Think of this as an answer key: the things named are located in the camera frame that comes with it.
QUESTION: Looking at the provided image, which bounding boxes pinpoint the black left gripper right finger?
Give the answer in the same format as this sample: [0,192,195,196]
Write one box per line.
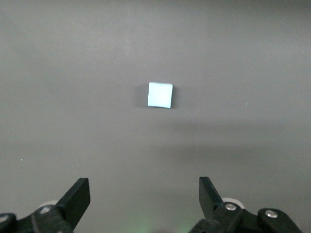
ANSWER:
[189,176,303,233]

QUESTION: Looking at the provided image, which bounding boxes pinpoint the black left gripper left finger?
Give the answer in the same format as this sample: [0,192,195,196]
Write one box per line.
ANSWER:
[0,178,91,233]

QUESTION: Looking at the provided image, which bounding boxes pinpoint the light blue foam block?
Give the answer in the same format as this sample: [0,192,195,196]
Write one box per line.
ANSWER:
[147,82,173,109]

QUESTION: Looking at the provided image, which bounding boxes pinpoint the dark grey table mat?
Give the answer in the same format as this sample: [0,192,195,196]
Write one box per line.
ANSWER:
[0,0,311,233]

